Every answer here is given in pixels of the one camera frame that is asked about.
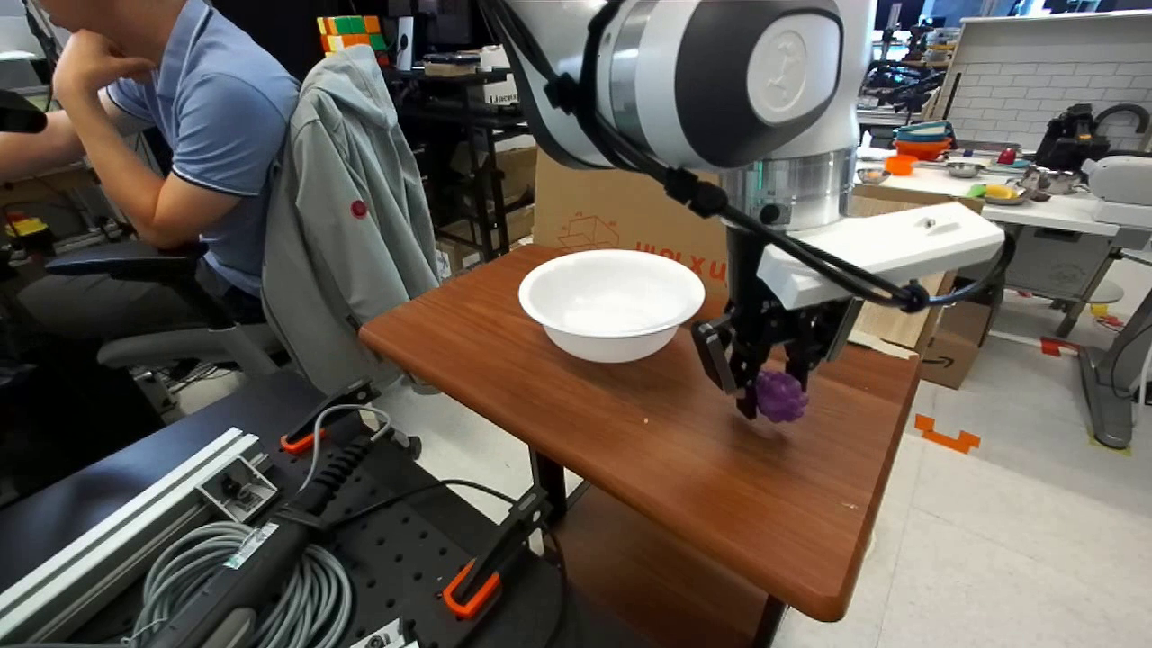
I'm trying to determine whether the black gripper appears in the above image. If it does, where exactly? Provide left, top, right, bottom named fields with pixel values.
left=716, top=224, right=860, bottom=424

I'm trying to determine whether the purple object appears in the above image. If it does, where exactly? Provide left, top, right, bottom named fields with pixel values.
left=752, top=363, right=810, bottom=424

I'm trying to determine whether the bystander resting forearm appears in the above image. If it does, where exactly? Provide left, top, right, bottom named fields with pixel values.
left=0, top=113, right=95, bottom=185

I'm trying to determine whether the bystander raised forearm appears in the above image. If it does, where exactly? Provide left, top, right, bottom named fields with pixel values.
left=52, top=82, right=185, bottom=251

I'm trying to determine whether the white bowl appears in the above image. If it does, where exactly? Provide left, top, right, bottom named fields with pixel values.
left=514, top=244, right=708, bottom=367

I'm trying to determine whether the yellow green object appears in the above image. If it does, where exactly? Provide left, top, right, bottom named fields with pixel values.
left=968, top=178, right=1024, bottom=208

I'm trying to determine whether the bystander bare hand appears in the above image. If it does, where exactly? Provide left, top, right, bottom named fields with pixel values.
left=52, top=28, right=157, bottom=119

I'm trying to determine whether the cardboard box under desk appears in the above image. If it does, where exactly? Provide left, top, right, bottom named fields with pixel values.
left=845, top=293, right=1001, bottom=393

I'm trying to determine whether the large brown cardboard sheet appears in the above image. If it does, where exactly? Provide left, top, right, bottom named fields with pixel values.
left=528, top=148, right=737, bottom=326

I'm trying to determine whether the wooden lower table shelf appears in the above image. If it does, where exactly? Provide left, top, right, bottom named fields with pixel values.
left=551, top=479, right=769, bottom=648

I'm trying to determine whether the wooden desk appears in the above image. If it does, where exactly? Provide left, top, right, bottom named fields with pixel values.
left=527, top=448, right=788, bottom=648

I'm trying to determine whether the cluttered white workbench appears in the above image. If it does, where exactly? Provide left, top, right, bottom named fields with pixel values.
left=857, top=155, right=1152, bottom=244

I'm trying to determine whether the gray metal desk leg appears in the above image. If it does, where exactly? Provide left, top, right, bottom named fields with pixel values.
left=1074, top=284, right=1152, bottom=455

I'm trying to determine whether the black device on workbench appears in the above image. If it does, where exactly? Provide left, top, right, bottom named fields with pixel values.
left=1038, top=100, right=1152, bottom=172

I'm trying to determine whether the white pegboard panel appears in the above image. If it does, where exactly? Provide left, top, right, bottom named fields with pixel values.
left=948, top=8, right=1152, bottom=160

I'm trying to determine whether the light gray appliance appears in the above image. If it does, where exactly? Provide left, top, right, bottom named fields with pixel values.
left=1082, top=155, right=1152, bottom=237

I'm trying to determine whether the black background table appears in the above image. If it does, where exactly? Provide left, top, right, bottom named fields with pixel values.
left=390, top=52, right=545, bottom=262

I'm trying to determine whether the black perforated breadboard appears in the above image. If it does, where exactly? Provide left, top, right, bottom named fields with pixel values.
left=68, top=429, right=572, bottom=648

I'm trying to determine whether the gray jacket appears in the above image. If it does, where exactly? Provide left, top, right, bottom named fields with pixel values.
left=259, top=45, right=448, bottom=399

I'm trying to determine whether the office chair with light armrest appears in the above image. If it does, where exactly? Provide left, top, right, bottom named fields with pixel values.
left=95, top=321, right=294, bottom=422

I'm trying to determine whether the person in blue polo shirt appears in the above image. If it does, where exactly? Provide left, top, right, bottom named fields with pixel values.
left=0, top=0, right=304, bottom=355

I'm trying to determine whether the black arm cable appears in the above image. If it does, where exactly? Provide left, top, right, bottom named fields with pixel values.
left=478, top=0, right=1013, bottom=317

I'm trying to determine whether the orange-handled black clamp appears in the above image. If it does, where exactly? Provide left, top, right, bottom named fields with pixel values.
left=276, top=377, right=383, bottom=465
left=437, top=484, right=554, bottom=626

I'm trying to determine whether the thick black connector cable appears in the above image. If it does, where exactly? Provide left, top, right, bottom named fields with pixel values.
left=139, top=412, right=424, bottom=648

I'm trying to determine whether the gray cable coil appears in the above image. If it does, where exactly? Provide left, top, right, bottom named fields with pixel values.
left=125, top=399, right=400, bottom=648

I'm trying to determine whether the silver metal bracket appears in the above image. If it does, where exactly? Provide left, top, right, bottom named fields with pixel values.
left=199, top=455, right=280, bottom=523

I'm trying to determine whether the aluminium extrusion rail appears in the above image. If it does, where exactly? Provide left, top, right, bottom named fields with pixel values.
left=0, top=424, right=268, bottom=626

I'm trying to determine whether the smooth black base plate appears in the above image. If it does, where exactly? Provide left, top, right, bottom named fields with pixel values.
left=0, top=363, right=316, bottom=579

